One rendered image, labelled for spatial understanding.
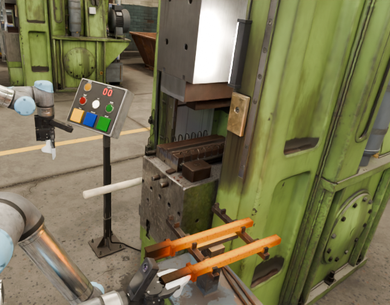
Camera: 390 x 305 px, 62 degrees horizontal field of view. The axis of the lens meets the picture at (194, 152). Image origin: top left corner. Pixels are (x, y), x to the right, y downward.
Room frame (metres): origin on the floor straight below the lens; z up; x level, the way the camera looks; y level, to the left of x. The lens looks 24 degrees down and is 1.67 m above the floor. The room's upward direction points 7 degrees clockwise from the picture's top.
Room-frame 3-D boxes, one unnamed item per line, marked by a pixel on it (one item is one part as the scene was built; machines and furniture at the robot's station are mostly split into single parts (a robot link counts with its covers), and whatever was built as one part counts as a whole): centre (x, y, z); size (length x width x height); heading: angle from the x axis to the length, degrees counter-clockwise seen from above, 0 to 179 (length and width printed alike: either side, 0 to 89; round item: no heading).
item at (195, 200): (1.60, -0.06, 0.69); 0.56 x 0.38 x 0.45; 130
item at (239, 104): (1.34, -0.16, 1.27); 0.09 x 0.02 x 0.17; 40
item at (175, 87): (1.63, -0.02, 1.32); 0.42 x 0.20 x 0.10; 130
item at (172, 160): (1.63, -0.02, 0.96); 0.42 x 0.20 x 0.09; 130
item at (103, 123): (1.72, 0.53, 1.01); 0.07 x 0.05 x 0.07; 65
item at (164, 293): (0.66, 0.04, 0.95); 0.09 x 0.05 x 0.02; 122
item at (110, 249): (1.87, 0.56, 0.05); 0.22 x 0.22 x 0.09; 40
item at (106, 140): (1.87, 0.56, 0.54); 0.04 x 0.04 x 1.08; 40
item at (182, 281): (0.69, 0.00, 0.93); 0.09 x 0.03 x 0.06; 122
